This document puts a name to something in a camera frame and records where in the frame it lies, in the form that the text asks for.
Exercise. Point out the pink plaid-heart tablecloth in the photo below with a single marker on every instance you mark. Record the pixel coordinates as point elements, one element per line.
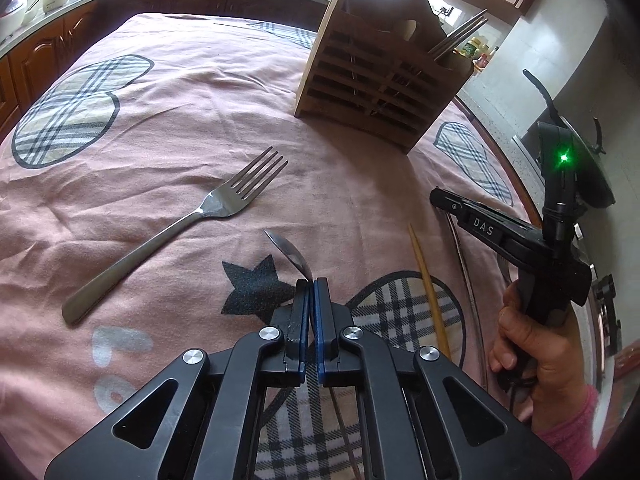
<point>131,138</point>

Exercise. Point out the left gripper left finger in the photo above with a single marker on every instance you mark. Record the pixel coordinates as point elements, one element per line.
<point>199,417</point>

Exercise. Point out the person's right hand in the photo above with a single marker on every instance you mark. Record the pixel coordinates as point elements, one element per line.
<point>561,391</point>

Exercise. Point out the silver metal spoon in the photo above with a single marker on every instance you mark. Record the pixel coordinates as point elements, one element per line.
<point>290,252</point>

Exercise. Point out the dark metal chopstick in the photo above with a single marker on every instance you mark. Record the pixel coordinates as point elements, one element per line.
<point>466,277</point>

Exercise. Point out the black wok pan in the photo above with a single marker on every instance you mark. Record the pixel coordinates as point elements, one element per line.
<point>569,165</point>

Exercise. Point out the brown chopstick in holder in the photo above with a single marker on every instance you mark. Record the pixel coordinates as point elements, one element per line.
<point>457,35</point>

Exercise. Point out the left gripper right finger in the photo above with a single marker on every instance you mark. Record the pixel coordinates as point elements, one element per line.
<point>420,416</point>

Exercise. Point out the pink sleeve forearm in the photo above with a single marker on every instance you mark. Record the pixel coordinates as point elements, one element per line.
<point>572,440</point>

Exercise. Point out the silver metal fork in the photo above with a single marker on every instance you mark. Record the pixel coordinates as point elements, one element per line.
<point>224,202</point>

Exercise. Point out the wooden utensil holder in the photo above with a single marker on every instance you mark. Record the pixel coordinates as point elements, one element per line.
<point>376,66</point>

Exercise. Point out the wooden lower cabinets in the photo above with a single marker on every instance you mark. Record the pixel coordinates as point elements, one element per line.
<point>33,60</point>

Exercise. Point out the yellow seasoning bottle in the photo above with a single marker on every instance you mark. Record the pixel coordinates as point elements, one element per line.
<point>474,47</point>

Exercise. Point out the light wooden chopstick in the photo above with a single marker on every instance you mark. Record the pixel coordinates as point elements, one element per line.
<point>432,300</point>

